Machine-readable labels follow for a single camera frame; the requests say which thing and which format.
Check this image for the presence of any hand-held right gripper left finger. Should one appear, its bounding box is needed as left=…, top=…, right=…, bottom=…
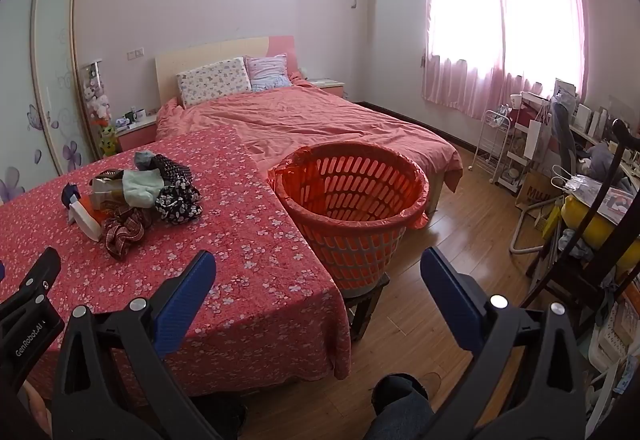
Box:
left=52, top=250, right=217, bottom=440

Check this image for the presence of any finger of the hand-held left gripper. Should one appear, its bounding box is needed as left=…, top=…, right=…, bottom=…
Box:
left=0, top=247, right=62, bottom=318

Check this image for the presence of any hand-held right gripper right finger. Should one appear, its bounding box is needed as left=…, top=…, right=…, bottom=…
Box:
left=420, top=247, right=588, bottom=440

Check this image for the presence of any white spray bottle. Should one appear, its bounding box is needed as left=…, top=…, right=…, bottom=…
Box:
left=62, top=182, right=104, bottom=242

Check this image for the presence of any orange packet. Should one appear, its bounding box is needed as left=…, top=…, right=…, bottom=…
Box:
left=81, top=199, right=122, bottom=224

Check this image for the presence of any plaid scrunchie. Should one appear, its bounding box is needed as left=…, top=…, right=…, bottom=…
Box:
left=102, top=210, right=153, bottom=262

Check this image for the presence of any black and white patterned cloth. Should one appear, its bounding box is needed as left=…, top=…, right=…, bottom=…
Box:
left=150, top=154, right=203, bottom=226

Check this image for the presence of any gold snack wrapper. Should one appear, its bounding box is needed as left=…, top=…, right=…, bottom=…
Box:
left=91, top=179, right=126, bottom=211

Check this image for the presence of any orange plastic laundry basket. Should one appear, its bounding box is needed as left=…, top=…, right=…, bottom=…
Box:
left=268, top=141, right=431, bottom=293

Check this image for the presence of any person's left hand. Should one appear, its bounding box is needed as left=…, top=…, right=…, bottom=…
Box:
left=21, top=381, right=52, bottom=437

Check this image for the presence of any red floral blanket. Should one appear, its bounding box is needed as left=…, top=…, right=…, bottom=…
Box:
left=0, top=127, right=353, bottom=401

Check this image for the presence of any person's brown shoe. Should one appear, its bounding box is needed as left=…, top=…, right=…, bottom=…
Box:
left=416, top=372, right=444, bottom=397

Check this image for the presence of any dark wooden stool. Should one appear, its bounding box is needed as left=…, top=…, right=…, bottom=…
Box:
left=345, top=272, right=391, bottom=341

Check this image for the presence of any person's leg in jeans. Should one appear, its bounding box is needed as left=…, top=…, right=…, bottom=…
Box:
left=362, top=372, right=436, bottom=440

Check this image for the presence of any brown paper bag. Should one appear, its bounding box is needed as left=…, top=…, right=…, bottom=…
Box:
left=515, top=170, right=562, bottom=217

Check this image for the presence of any yellow cushion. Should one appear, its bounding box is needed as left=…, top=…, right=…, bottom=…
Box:
left=562, top=195, right=640, bottom=267

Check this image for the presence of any pink and white nightstand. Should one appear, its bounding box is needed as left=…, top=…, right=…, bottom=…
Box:
left=307, top=79, right=346, bottom=98
left=114, top=112, right=160, bottom=153

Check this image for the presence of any stuffed toy display case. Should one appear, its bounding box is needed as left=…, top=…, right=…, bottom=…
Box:
left=80, top=61, right=118, bottom=158

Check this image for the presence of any white paper bag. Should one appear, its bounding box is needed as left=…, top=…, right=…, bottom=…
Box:
left=522, top=112, right=551, bottom=162

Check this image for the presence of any magazine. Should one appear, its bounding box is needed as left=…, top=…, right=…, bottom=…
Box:
left=597, top=187, right=637, bottom=224

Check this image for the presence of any dark wooden chair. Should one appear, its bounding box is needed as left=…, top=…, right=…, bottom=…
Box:
left=520, top=119, right=640, bottom=336

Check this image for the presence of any flower print sliding wardrobe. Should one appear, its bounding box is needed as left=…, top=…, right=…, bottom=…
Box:
left=0, top=0, right=98, bottom=206

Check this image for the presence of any grey office chair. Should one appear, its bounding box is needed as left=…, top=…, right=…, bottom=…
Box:
left=550, top=97, right=587, bottom=181

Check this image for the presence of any white floral pillow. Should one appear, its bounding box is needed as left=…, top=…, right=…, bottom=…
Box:
left=176, top=57, right=253, bottom=110

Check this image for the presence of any pink striped pillow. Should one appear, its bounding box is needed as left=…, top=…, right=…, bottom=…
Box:
left=244, top=53, right=293, bottom=93

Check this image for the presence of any beige and pink headboard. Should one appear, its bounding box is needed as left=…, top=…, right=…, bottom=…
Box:
left=154, top=36, right=297, bottom=103

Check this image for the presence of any pink curtain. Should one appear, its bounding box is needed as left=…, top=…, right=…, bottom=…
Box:
left=492, top=0, right=588, bottom=122
left=420, top=0, right=506, bottom=117

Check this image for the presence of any white tubular frame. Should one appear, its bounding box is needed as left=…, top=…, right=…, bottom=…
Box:
left=510, top=206, right=547, bottom=254

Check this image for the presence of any white wire rack cart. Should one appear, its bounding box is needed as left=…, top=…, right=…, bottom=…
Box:
left=470, top=105, right=513, bottom=183

